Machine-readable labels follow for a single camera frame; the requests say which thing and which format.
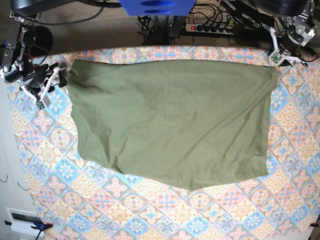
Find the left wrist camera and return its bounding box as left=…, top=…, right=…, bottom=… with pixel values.
left=269, top=50, right=285, bottom=67

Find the white power strip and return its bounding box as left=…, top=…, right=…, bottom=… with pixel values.
left=184, top=23, right=232, bottom=35

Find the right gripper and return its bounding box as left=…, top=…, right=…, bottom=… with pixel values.
left=19, top=63, right=68, bottom=100

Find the black round stool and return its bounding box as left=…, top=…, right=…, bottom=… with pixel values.
left=30, top=25, right=54, bottom=57

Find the red clamp bottom right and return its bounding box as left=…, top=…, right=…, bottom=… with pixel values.
left=309, top=222, right=320, bottom=228

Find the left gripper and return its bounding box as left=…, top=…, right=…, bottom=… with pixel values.
left=265, top=24, right=309, bottom=67

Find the green t-shirt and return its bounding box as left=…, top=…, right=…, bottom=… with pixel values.
left=67, top=60, right=278, bottom=191

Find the patterned tablecloth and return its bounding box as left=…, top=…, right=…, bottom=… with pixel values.
left=8, top=46, right=320, bottom=240

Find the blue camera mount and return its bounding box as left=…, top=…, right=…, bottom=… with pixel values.
left=119, top=0, right=196, bottom=17

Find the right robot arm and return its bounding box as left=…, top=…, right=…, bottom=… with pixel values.
left=0, top=15, right=67, bottom=103

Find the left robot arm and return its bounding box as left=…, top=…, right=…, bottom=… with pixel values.
left=252, top=0, right=320, bottom=67

